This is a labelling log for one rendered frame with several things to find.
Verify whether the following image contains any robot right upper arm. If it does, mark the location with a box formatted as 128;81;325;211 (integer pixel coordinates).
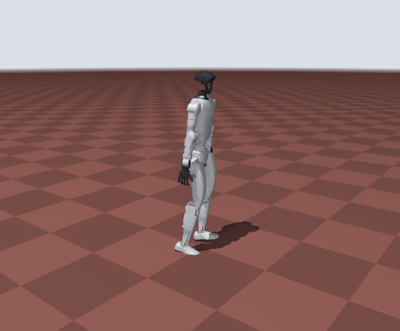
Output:
186;101;201;141

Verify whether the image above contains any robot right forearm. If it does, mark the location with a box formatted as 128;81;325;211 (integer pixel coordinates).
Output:
182;132;194;167

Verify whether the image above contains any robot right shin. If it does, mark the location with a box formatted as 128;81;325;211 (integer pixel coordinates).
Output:
181;204;201;248

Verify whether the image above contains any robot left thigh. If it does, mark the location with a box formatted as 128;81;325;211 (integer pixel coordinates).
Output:
203;151;217;203

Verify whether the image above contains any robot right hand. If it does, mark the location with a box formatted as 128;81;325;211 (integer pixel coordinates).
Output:
178;160;193;185

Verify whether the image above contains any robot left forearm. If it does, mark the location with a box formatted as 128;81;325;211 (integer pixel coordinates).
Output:
206;132;213;151

